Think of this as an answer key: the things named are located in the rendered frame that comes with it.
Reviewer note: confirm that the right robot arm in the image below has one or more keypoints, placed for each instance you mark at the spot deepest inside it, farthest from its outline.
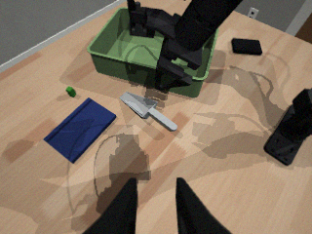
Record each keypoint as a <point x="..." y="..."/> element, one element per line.
<point x="290" y="133"/>

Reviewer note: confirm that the blue notebook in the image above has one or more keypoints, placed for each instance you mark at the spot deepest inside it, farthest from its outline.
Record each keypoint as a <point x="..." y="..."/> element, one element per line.
<point x="77" y="132"/>

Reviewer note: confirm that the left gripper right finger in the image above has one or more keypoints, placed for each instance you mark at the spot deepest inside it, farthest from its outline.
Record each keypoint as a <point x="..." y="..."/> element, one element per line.
<point x="192" y="215"/>

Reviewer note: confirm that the small green block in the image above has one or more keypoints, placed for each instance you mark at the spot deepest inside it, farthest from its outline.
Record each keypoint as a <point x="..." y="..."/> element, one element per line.
<point x="71" y="91"/>

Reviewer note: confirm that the green plastic tray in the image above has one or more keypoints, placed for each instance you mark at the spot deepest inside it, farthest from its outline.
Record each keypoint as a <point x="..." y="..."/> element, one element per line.
<point x="116" y="53"/>

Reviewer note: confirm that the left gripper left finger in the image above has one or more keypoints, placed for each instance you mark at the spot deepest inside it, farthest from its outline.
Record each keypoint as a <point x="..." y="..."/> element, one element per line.
<point x="120" y="217"/>

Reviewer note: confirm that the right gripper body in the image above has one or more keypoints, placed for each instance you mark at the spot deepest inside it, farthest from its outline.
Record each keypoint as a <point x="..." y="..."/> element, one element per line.
<point x="184" y="36"/>

